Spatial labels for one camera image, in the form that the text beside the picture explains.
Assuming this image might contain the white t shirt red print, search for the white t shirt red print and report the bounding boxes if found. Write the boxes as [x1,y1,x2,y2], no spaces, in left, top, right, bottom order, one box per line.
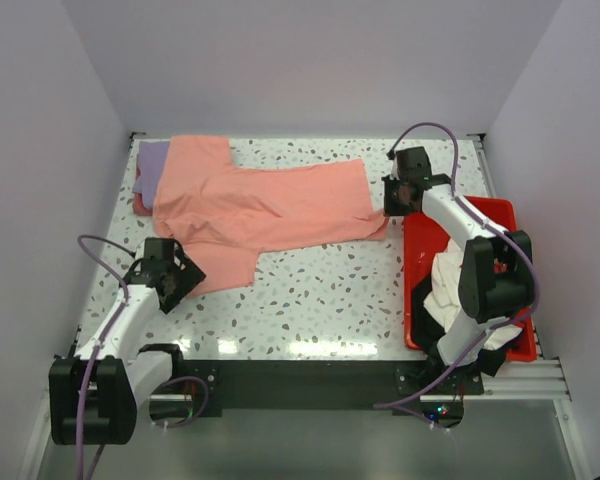
[422,238,524,351]

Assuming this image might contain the salmon pink t shirt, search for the salmon pink t shirt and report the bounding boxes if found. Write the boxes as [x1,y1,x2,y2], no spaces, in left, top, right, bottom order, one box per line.
[152,135,388,296]

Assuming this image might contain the aluminium table frame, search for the aluminium table frame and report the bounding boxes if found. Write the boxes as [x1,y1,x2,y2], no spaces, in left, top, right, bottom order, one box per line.
[39,130,574,436]

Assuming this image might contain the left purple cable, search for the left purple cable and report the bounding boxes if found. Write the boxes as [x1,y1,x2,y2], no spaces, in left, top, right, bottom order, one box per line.
[77,234,136,480]

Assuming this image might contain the folded dark pink t shirt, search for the folded dark pink t shirt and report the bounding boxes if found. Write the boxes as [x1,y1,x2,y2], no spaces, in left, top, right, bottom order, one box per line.
[132,168,157,216]

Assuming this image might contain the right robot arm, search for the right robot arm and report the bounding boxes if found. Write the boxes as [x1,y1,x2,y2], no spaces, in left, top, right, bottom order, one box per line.
[383,147,539,393]

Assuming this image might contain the folded purple t shirt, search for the folded purple t shirt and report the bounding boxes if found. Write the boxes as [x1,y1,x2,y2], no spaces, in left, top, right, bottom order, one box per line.
[132,141,170,210]

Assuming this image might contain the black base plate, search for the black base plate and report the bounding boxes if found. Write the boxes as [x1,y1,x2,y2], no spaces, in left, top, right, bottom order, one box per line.
[149,358,485,419]

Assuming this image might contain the red plastic bin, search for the red plastic bin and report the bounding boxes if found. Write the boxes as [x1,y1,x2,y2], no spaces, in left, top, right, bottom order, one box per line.
[403,196,538,363]

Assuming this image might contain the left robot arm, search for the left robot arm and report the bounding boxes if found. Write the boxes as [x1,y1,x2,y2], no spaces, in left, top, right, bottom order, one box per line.
[49,237,206,446]

